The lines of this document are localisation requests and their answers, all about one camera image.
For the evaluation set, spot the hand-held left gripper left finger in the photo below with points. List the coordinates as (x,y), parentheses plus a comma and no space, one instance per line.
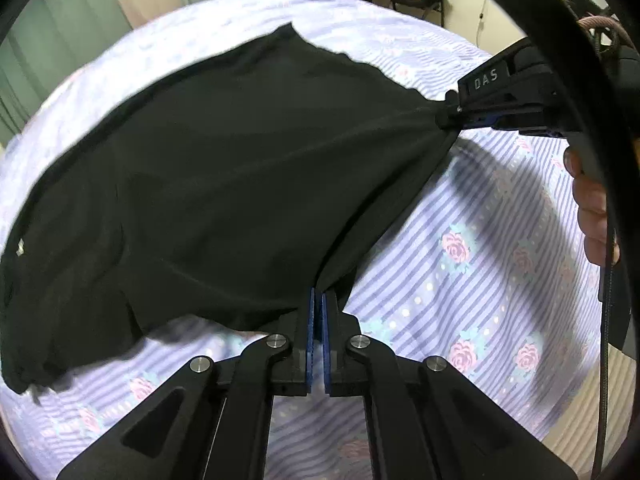
(312,330)

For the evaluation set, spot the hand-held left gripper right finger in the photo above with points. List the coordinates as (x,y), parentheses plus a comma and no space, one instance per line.
(330,335)

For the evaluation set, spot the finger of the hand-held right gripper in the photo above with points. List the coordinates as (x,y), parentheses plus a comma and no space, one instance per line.
(450,119)
(480,106)

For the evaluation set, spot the black pants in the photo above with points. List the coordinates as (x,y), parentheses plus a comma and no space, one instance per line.
(200,185)

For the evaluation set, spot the person's right hand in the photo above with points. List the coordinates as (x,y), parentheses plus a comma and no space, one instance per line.
(592,210)

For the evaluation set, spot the purple floral bed sheet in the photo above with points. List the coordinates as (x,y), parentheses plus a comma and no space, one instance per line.
(450,285)

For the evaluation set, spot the green curtain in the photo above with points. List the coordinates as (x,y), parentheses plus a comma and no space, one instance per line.
(45,35)

